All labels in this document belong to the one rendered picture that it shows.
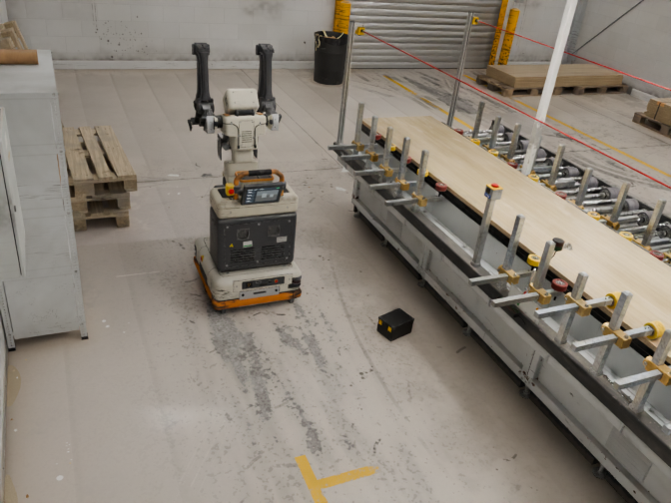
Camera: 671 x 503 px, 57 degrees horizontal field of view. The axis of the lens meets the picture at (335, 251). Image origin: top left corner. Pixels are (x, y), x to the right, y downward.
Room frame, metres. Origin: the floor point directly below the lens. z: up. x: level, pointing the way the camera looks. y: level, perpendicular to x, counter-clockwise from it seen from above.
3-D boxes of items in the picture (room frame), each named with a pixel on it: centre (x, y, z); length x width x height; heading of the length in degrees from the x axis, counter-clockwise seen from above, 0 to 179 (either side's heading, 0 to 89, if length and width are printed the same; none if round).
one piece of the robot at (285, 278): (3.53, 0.46, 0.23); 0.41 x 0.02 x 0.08; 116
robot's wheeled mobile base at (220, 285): (3.81, 0.63, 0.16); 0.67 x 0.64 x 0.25; 26
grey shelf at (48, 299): (3.31, 1.86, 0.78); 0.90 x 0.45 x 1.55; 26
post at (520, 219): (3.03, -0.96, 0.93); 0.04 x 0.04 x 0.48; 26
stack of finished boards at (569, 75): (11.03, -3.42, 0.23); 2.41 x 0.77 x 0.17; 118
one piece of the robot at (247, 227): (3.73, 0.59, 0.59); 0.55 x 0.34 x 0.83; 116
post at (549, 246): (2.81, -1.07, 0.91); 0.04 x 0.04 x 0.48; 26
